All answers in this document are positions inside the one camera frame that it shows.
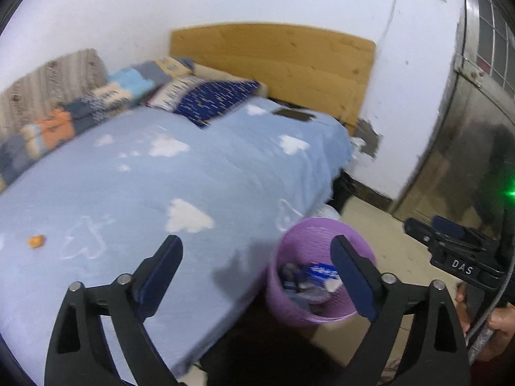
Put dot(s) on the patchwork quilt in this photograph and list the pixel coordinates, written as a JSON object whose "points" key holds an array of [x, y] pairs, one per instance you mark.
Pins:
{"points": [[80, 112]]}

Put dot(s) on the striped beige pillow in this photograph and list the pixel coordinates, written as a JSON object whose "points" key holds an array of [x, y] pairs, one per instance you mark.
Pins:
{"points": [[48, 80]]}

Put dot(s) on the small orange scrap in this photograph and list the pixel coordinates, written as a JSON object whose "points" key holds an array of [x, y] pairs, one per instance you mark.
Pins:
{"points": [[36, 241]]}

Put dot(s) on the long blue carton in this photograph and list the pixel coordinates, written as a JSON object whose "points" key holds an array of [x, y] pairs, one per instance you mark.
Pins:
{"points": [[318, 273]]}

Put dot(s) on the wooden headboard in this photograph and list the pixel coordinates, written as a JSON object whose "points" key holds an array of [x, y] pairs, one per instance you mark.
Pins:
{"points": [[301, 64]]}

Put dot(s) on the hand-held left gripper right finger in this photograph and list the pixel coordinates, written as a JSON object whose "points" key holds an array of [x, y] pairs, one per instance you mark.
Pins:
{"points": [[354, 277]]}

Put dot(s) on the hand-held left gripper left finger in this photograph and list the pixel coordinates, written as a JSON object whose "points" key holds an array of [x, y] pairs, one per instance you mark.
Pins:
{"points": [[161, 273]]}

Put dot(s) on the light blue cloud bed sheet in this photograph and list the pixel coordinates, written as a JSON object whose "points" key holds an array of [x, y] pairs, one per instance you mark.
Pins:
{"points": [[221, 177]]}

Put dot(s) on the black phone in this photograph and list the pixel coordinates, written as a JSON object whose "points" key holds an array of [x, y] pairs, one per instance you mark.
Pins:
{"points": [[293, 114]]}

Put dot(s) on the light patterned pillow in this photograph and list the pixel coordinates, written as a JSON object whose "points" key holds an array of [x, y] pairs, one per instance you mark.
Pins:
{"points": [[173, 92]]}

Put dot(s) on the white plastic bag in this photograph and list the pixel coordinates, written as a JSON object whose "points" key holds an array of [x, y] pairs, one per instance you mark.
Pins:
{"points": [[330, 213]]}

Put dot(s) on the navy dotted pillow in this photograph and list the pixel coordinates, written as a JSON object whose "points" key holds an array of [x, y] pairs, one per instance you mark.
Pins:
{"points": [[213, 98]]}

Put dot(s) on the purple waste basket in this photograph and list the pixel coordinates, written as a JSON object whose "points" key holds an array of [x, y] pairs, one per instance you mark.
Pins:
{"points": [[289, 309]]}

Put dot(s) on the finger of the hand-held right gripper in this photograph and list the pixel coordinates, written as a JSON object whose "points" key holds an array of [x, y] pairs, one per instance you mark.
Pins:
{"points": [[454, 231], [422, 233]]}

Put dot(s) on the person's right hand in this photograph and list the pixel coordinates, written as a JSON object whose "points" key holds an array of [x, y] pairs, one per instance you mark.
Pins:
{"points": [[501, 321]]}

